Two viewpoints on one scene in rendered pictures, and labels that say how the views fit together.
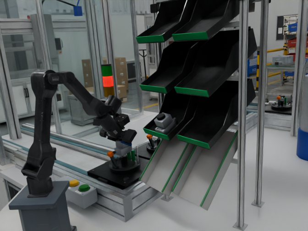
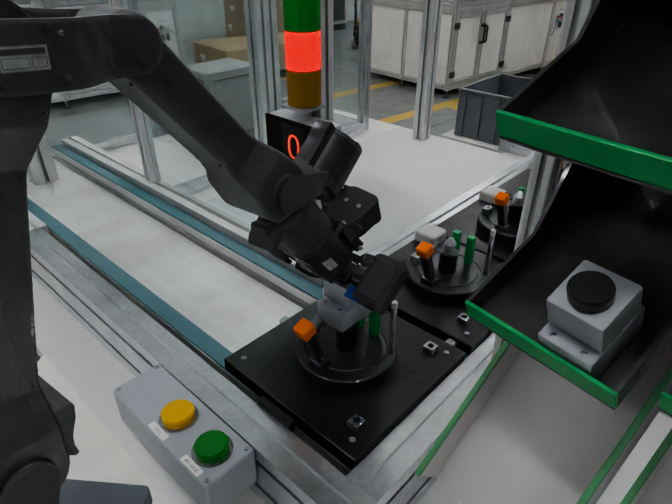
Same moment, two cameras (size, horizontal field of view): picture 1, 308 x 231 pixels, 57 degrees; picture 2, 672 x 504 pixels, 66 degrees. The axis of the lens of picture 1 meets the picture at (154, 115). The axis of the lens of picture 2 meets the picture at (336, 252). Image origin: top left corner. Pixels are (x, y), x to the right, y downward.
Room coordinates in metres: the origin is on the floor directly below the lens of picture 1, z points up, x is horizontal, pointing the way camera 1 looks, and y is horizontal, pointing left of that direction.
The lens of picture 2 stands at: (0.64, 0.14, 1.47)
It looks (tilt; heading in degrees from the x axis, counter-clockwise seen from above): 32 degrees down; 2
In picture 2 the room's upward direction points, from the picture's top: straight up
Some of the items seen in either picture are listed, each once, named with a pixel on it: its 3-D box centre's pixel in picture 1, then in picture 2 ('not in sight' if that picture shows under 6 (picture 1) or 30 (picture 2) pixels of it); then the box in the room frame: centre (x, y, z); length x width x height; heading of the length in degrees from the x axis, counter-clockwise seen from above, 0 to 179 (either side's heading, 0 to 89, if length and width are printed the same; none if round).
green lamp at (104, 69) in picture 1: (107, 70); (301, 10); (1.39, 0.21, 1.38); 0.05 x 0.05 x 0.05
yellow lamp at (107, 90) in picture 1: (108, 90); (304, 86); (1.39, 0.21, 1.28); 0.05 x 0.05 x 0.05
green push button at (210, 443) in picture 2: (84, 188); (212, 448); (1.02, 0.30, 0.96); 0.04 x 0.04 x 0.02
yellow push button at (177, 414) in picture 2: (74, 184); (178, 416); (1.07, 0.35, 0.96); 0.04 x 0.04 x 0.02
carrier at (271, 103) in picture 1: (281, 102); not in sight; (2.01, -0.94, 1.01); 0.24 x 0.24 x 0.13; 49
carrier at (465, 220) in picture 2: not in sight; (516, 209); (1.56, -0.18, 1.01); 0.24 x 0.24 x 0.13; 49
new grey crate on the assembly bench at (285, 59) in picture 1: (282, 60); not in sight; (6.07, -2.80, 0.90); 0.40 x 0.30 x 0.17; 134
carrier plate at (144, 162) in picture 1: (125, 169); (345, 360); (1.18, 0.15, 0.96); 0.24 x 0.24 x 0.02; 49
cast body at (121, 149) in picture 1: (124, 144); (351, 289); (1.18, 0.14, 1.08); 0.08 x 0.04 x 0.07; 140
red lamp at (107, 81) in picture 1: (107, 80); (303, 49); (1.39, 0.21, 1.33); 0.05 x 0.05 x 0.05
